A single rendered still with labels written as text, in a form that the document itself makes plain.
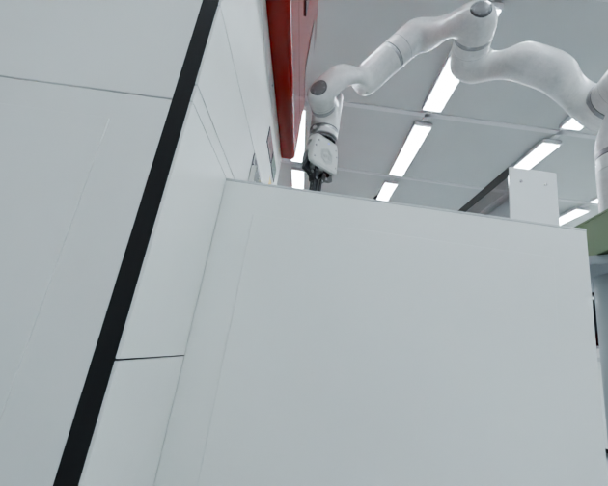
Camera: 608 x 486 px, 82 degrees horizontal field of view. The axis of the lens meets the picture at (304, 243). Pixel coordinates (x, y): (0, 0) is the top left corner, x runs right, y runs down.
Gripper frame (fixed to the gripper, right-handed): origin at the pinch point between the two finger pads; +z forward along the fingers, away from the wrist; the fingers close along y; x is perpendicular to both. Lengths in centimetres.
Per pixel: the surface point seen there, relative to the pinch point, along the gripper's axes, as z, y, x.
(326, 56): -177, 78, 106
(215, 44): 5, -45, -29
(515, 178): 4.7, 12.2, -46.1
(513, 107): -177, 219, 21
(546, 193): 7, 17, -50
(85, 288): 40, -50, -27
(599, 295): 22, 39, -53
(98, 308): 42, -49, -28
